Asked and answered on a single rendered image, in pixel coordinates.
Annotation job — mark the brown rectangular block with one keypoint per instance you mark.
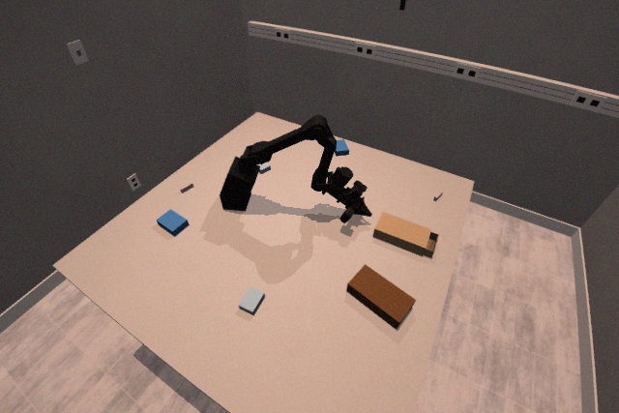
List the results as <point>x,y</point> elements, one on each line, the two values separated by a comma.
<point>381,296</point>

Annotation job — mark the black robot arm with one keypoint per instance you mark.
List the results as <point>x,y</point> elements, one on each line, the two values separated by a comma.
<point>314,128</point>

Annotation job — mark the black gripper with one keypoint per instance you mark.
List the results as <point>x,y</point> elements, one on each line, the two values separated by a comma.
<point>359,207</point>

